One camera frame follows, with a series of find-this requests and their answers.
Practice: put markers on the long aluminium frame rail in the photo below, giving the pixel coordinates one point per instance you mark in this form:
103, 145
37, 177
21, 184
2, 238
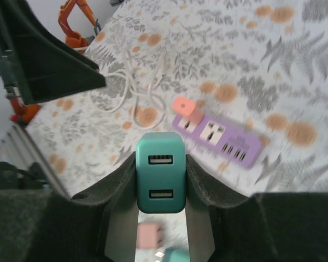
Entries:
41, 163

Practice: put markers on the floral printed table mat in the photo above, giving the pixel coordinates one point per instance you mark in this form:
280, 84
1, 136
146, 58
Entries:
235, 68

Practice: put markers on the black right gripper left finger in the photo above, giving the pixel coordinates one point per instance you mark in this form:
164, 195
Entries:
57, 226

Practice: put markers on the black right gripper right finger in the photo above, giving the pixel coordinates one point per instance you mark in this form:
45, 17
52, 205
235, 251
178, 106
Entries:
262, 226

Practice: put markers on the black and grey left robot arm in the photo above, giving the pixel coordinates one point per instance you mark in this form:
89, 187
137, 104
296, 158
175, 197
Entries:
5, 174

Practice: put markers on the salmon pink charger plug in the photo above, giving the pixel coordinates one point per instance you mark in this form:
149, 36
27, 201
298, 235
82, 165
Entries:
186, 107

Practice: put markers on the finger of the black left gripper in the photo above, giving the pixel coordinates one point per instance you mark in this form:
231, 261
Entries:
49, 71

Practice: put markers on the pale pink USB charger plug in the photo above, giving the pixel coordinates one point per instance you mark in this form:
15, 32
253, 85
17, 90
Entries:
149, 236

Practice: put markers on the purple power strip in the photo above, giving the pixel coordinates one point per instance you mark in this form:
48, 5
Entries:
235, 139

